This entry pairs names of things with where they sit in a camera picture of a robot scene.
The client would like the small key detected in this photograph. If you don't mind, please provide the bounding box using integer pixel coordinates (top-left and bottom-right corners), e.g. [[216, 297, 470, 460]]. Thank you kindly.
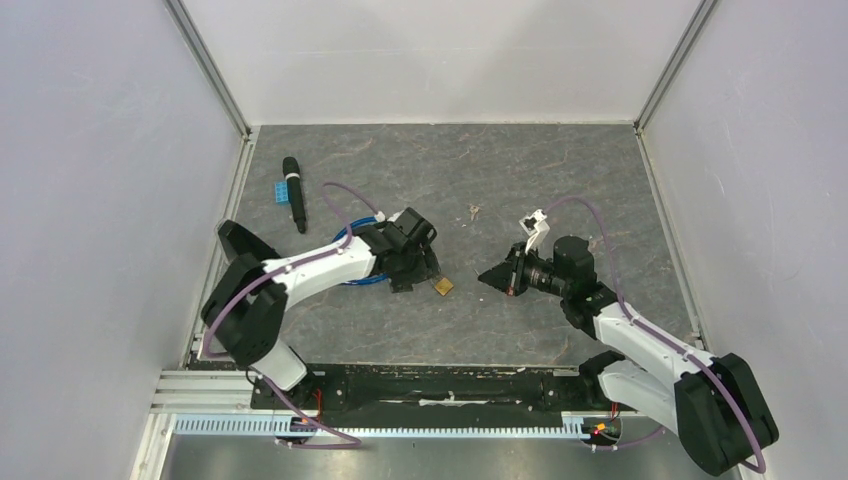
[[469, 205, 481, 222]]

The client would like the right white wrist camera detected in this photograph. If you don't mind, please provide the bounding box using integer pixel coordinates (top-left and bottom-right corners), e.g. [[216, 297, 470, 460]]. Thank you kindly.
[[519, 209, 550, 254]]

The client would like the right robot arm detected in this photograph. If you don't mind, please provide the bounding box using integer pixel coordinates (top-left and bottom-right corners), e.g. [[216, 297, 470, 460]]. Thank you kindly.
[[478, 236, 779, 476]]

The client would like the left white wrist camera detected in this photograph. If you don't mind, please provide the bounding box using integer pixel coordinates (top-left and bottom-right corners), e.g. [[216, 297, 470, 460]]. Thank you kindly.
[[374, 211, 402, 227]]

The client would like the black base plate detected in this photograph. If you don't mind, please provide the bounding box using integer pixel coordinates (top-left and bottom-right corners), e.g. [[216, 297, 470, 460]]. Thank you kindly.
[[288, 364, 614, 428]]

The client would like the black wedge cover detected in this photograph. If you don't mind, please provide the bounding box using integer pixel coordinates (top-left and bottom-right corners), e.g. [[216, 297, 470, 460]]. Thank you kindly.
[[217, 219, 279, 262]]

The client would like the black microphone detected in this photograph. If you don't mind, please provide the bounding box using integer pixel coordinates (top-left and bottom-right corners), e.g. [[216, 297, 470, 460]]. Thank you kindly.
[[282, 156, 307, 234]]

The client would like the blue toy brick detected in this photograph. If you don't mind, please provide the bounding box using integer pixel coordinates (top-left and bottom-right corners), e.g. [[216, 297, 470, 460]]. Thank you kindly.
[[274, 182, 290, 205]]

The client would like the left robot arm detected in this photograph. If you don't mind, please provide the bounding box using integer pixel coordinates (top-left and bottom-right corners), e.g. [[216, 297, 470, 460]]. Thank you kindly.
[[200, 208, 440, 408]]

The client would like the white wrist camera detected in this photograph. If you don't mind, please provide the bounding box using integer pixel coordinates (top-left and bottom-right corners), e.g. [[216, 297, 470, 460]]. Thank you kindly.
[[519, 209, 550, 254], [374, 211, 402, 227]]

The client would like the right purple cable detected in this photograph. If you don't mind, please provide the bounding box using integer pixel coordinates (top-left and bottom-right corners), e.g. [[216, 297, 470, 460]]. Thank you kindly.
[[543, 195, 768, 475]]

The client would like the slotted cable duct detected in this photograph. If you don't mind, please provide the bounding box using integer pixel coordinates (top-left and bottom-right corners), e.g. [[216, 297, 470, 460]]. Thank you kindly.
[[172, 413, 606, 441]]

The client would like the brass padlock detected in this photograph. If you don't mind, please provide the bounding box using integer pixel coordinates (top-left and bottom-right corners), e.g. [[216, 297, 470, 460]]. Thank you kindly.
[[433, 277, 454, 296]]

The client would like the blue cable lock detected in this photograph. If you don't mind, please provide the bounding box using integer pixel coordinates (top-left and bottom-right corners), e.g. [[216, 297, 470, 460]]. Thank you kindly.
[[331, 217, 392, 287]]

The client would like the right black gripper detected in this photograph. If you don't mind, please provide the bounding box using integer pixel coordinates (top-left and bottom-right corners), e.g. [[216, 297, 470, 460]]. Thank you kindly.
[[478, 242, 570, 298]]

